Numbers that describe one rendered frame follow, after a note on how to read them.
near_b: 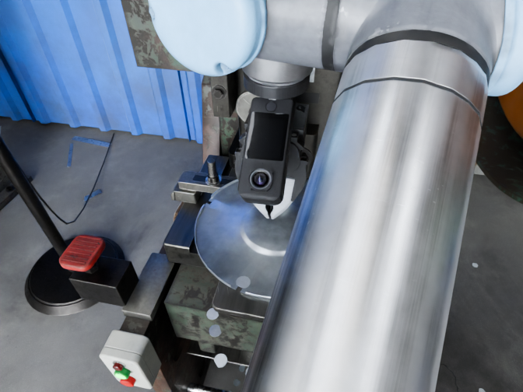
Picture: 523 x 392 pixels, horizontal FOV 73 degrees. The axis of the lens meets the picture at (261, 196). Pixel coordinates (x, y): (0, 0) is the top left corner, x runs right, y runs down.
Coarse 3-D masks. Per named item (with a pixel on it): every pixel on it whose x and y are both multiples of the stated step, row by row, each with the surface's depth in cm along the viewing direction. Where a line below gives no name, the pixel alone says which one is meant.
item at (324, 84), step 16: (240, 80) 50; (320, 80) 48; (336, 80) 47; (240, 96) 51; (256, 96) 50; (304, 96) 50; (320, 96) 49; (240, 112) 52; (320, 112) 51; (240, 128) 56; (320, 128) 53; (240, 144) 58; (304, 144) 52
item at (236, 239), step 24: (216, 192) 70; (216, 216) 65; (240, 216) 65; (264, 216) 64; (288, 216) 64; (216, 240) 61; (240, 240) 61; (264, 240) 60; (288, 240) 60; (216, 264) 58; (240, 264) 58; (264, 264) 58; (264, 288) 55
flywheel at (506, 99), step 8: (520, 88) 52; (504, 96) 56; (512, 96) 54; (520, 96) 52; (504, 104) 56; (512, 104) 53; (520, 104) 51; (504, 112) 55; (512, 112) 53; (520, 112) 51; (512, 120) 53; (520, 120) 51; (520, 128) 50; (520, 136) 50
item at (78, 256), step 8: (72, 240) 64; (80, 240) 64; (88, 240) 64; (96, 240) 64; (72, 248) 63; (80, 248) 63; (88, 248) 63; (96, 248) 63; (104, 248) 64; (64, 256) 62; (72, 256) 61; (80, 256) 62; (88, 256) 62; (96, 256) 62; (64, 264) 60; (72, 264) 60; (80, 264) 60; (88, 264) 60
